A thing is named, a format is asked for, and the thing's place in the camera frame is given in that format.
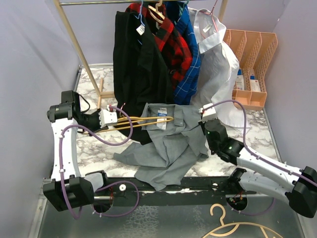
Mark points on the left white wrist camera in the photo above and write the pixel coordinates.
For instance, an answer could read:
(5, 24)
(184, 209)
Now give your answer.
(107, 117)

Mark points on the pink wire hanger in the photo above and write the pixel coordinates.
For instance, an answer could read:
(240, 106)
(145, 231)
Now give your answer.
(210, 13)

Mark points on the beige hanger in foreground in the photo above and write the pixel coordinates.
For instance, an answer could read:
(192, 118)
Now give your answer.
(236, 225)

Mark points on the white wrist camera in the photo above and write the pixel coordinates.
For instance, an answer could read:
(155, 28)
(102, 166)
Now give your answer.
(107, 117)
(208, 112)

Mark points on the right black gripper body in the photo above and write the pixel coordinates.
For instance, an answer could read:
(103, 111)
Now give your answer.
(203, 126)

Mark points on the white hanging shirt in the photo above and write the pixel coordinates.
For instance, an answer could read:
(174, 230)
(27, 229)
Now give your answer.
(219, 65)

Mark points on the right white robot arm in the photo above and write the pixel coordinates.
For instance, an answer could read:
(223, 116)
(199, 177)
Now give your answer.
(256, 172)

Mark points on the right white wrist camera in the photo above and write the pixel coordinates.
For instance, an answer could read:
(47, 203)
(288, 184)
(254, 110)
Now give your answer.
(208, 112)

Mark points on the grey button shirt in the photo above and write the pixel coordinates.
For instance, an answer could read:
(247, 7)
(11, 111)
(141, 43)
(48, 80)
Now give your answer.
(174, 148)

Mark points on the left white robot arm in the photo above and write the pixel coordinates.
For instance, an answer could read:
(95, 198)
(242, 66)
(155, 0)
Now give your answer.
(68, 189)

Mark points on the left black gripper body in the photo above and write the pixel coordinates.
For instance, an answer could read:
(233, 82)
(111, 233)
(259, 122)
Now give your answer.
(91, 121)

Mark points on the yellow wire hanger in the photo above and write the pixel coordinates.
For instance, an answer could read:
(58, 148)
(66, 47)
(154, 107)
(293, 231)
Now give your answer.
(123, 121)

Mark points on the orange plastic file organizer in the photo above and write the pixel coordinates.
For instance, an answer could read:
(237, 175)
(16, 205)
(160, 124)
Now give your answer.
(254, 50)

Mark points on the blue wire hanger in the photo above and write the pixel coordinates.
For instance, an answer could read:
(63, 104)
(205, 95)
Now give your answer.
(140, 15)

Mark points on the white box in organizer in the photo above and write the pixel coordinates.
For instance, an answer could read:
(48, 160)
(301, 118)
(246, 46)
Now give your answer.
(254, 83)
(239, 83)

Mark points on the blue plaid shirt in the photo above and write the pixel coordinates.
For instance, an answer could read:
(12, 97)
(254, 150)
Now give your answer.
(178, 13)

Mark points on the black hanging shirt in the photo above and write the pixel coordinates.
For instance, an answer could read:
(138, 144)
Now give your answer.
(140, 74)

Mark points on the red black plaid shirt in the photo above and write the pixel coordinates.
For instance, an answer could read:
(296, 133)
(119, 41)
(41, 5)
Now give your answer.
(171, 44)

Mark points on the beige wooden hanger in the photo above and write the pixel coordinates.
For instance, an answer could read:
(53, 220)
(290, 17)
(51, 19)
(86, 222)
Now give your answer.
(157, 12)

